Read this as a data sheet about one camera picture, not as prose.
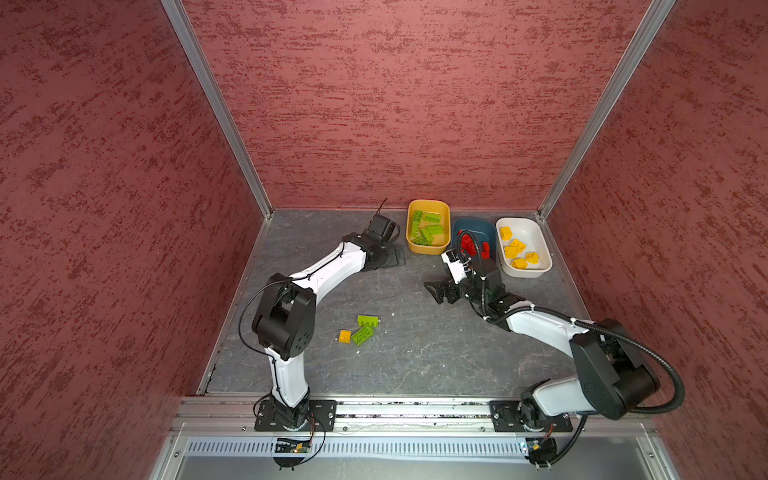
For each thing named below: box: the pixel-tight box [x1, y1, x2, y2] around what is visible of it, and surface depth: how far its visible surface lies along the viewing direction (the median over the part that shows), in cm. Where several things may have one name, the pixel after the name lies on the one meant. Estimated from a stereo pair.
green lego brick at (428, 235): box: [421, 227, 434, 245], surface depth 112 cm
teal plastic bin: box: [452, 217, 498, 271], surface depth 112 cm
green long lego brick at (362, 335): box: [352, 325, 374, 346], surface depth 89 cm
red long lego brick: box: [460, 234, 477, 257], surface depth 109 cm
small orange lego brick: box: [338, 330, 352, 344], surface depth 89 cm
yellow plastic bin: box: [406, 200, 451, 255], surface depth 116 cm
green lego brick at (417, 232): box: [412, 220, 428, 242], surface depth 113 cm
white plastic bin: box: [496, 217, 553, 278], surface depth 109 cm
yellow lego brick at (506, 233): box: [500, 227, 513, 241], surface depth 113 cm
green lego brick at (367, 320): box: [357, 315, 379, 328], surface depth 91 cm
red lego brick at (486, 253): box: [480, 242, 491, 260], surface depth 109 cm
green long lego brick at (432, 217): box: [423, 212, 442, 223], surface depth 120 cm
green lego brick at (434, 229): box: [425, 225, 443, 235], surface depth 113 cm
